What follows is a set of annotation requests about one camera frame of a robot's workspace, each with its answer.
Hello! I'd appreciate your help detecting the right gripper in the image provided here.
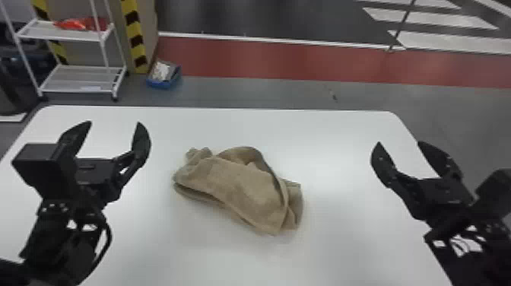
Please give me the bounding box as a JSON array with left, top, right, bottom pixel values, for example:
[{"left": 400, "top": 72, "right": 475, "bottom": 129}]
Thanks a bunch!
[{"left": 370, "top": 140, "right": 481, "bottom": 234}]

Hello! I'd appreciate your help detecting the blue basket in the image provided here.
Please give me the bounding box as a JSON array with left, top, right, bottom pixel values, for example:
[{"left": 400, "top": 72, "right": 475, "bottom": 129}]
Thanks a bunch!
[{"left": 144, "top": 59, "right": 183, "bottom": 90}]

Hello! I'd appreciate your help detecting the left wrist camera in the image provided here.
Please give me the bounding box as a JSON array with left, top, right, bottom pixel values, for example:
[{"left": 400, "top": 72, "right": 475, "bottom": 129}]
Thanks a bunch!
[{"left": 11, "top": 142, "right": 78, "bottom": 201}]

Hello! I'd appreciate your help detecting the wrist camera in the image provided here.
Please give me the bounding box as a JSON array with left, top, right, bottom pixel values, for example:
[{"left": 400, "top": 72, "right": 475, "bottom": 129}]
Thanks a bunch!
[
  {"left": 11, "top": 142, "right": 78, "bottom": 201},
  {"left": 474, "top": 167, "right": 511, "bottom": 221}
]

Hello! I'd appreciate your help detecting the yellow black striped post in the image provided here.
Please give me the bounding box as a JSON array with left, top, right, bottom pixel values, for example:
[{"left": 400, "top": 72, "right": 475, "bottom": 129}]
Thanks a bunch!
[
  {"left": 30, "top": 0, "right": 70, "bottom": 66},
  {"left": 119, "top": 0, "right": 151, "bottom": 75}
]

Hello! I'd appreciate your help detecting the black cable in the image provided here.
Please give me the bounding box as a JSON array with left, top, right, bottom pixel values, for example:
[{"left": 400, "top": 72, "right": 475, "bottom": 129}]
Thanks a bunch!
[{"left": 81, "top": 211, "right": 113, "bottom": 281}]

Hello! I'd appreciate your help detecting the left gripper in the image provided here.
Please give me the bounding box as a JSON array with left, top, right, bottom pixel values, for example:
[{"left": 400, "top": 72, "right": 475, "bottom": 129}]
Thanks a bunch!
[{"left": 59, "top": 120, "right": 152, "bottom": 207}]

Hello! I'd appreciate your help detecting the white shelf trolley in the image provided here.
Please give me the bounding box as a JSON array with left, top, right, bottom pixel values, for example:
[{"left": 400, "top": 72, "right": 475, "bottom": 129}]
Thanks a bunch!
[{"left": 0, "top": 0, "right": 129, "bottom": 102}]

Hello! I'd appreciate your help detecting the red snack packet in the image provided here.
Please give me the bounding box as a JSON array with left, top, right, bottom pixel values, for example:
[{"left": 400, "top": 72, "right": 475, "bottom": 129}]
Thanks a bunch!
[{"left": 53, "top": 16, "right": 110, "bottom": 33}]

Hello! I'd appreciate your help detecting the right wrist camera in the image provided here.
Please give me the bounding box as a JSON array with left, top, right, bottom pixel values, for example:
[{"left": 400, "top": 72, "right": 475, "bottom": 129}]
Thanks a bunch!
[{"left": 474, "top": 167, "right": 511, "bottom": 221}]

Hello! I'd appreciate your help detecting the beige towel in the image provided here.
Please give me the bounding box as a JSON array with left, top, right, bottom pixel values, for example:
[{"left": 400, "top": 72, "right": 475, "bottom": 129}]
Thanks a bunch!
[{"left": 172, "top": 145, "right": 305, "bottom": 237}]

